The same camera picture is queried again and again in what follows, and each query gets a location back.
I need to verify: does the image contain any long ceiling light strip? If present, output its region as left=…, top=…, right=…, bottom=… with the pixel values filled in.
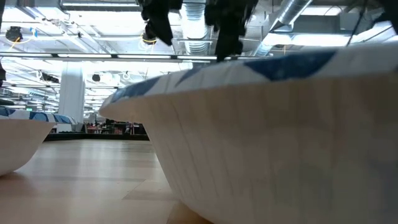
left=0, top=52, right=218, bottom=61

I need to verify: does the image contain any silver ribbed ceiling duct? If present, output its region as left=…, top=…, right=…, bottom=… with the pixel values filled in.
left=181, top=2, right=210, bottom=56

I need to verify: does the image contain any silver slanted ceiling duct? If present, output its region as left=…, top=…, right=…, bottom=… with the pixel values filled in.
left=252, top=0, right=314, bottom=57

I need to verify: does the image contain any white pillar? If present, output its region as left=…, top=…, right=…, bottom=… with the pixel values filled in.
left=58, top=61, right=86, bottom=133

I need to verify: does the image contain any blue patterned white paper bowl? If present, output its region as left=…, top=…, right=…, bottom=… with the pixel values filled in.
left=0, top=106, right=78, bottom=177
left=98, top=42, right=398, bottom=224

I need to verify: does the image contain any black ceiling device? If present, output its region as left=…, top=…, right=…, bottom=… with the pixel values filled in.
left=5, top=26, right=24, bottom=43

